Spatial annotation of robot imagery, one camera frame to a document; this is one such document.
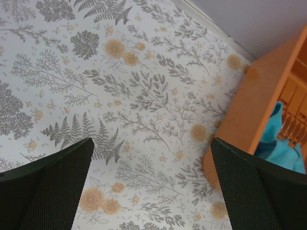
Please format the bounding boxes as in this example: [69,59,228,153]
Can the floral patterned table mat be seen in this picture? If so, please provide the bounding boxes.
[0,0,249,230]

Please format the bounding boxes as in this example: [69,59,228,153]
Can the teal t shirt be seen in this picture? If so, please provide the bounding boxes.
[254,102,306,174]

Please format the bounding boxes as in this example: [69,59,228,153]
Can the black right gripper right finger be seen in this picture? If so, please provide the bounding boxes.
[211,138,307,230]

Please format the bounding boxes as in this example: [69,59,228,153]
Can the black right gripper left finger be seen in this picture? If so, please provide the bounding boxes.
[0,138,94,230]

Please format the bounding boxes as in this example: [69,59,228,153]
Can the orange plastic basket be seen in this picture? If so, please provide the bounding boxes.
[201,23,307,190]

